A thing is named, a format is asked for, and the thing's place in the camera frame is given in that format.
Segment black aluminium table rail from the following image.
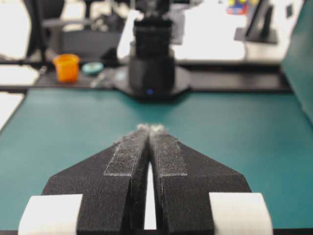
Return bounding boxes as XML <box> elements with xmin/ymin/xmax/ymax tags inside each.
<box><xmin>0</xmin><ymin>65</ymin><xmax>292</xmax><ymax>94</ymax></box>

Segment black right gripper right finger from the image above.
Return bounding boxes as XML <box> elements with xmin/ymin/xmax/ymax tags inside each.
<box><xmin>148</xmin><ymin>124</ymin><xmax>274</xmax><ymax>235</ymax></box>

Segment black monitor stand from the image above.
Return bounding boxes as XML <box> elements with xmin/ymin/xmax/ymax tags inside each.
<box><xmin>234</xmin><ymin>0</ymin><xmax>278</xmax><ymax>45</ymax></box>

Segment orange plastic cup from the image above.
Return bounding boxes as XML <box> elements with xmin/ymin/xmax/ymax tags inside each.
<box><xmin>53</xmin><ymin>54</ymin><xmax>80</xmax><ymax>83</ymax></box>

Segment black office chair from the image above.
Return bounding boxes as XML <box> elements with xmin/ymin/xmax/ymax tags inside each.
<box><xmin>23</xmin><ymin>0</ymin><xmax>95</xmax><ymax>62</ymax></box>

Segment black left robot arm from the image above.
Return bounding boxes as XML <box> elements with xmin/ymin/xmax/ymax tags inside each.
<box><xmin>112</xmin><ymin>0</ymin><xmax>190</xmax><ymax>99</ymax></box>

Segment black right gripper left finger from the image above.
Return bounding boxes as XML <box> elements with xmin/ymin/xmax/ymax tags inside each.
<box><xmin>18</xmin><ymin>124</ymin><xmax>150</xmax><ymax>235</ymax></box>

